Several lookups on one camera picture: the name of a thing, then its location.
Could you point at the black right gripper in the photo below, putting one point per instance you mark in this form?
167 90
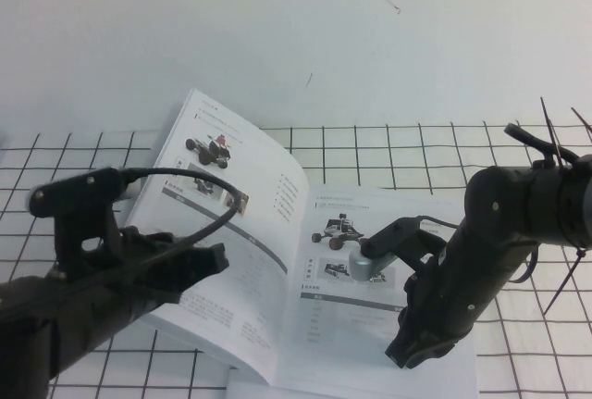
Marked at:
432 306

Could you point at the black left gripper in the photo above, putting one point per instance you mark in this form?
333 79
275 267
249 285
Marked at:
148 265

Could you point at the AgileX robotics catalogue book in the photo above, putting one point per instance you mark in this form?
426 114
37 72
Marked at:
277 232

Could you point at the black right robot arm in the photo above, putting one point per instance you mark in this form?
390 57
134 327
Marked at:
509 214

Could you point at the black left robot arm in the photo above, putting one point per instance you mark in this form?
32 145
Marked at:
46 325

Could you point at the black zip tie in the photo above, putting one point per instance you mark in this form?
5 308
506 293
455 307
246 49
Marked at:
566 278
583 120
551 130

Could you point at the white black-grid tablecloth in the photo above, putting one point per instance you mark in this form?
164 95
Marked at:
370 158

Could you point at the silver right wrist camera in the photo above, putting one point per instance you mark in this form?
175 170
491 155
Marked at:
365 267

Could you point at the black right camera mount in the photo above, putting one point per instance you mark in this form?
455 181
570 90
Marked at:
398 237

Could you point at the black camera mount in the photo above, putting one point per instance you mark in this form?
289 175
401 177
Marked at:
398 237
74 214

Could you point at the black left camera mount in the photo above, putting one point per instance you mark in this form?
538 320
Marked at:
74 214

